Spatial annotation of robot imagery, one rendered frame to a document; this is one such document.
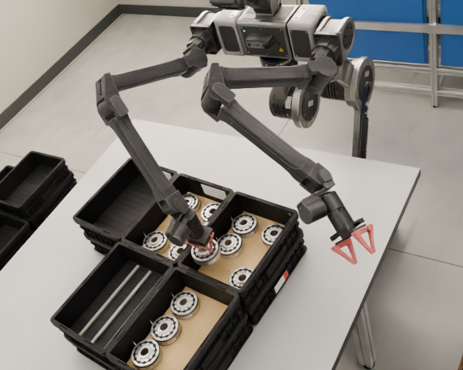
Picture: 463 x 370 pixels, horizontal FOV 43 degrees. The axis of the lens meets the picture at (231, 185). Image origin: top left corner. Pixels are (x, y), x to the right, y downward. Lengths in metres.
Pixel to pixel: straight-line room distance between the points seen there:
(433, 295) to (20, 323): 1.90
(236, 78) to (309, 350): 0.97
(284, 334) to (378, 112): 2.16
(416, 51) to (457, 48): 0.24
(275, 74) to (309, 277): 0.84
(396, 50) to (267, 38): 1.82
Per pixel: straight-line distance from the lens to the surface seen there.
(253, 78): 1.76
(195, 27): 2.22
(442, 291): 3.03
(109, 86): 1.92
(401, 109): 3.98
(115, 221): 2.58
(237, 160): 2.79
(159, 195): 1.93
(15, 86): 5.37
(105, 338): 2.23
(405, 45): 3.74
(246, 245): 2.25
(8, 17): 5.32
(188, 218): 1.94
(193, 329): 2.10
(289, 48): 2.08
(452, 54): 3.70
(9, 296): 2.78
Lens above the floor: 2.53
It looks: 43 degrees down
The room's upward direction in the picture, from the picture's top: 21 degrees counter-clockwise
